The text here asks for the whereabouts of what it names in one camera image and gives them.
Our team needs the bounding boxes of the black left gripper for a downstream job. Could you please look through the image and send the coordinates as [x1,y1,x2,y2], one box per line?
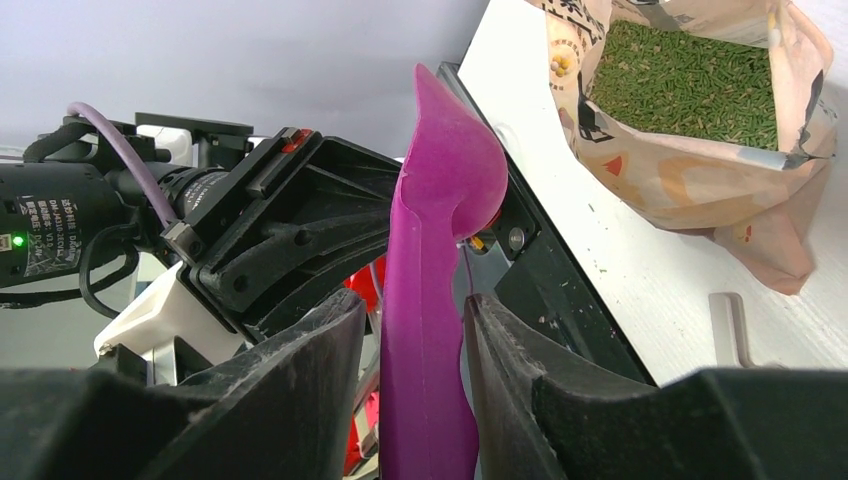
[162,129,400,337]

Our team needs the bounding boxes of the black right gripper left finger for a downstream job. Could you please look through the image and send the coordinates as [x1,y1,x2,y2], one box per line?
[1,289,366,479]

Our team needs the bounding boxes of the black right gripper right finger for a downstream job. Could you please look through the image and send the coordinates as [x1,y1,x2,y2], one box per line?
[464,294,847,479]

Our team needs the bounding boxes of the white bag clip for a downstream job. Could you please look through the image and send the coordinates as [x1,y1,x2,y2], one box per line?
[708,292,785,369]

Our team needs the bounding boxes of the purple litter scoop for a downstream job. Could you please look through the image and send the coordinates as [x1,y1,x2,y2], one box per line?
[379,65,508,479]

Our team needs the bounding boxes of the beige cat litter bag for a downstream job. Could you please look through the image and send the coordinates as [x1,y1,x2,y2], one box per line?
[537,1,838,295]

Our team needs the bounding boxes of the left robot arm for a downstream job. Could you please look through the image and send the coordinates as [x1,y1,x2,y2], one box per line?
[1,113,400,343]

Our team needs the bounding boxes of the green cat litter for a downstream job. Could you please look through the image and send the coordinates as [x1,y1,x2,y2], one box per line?
[590,21,778,150]

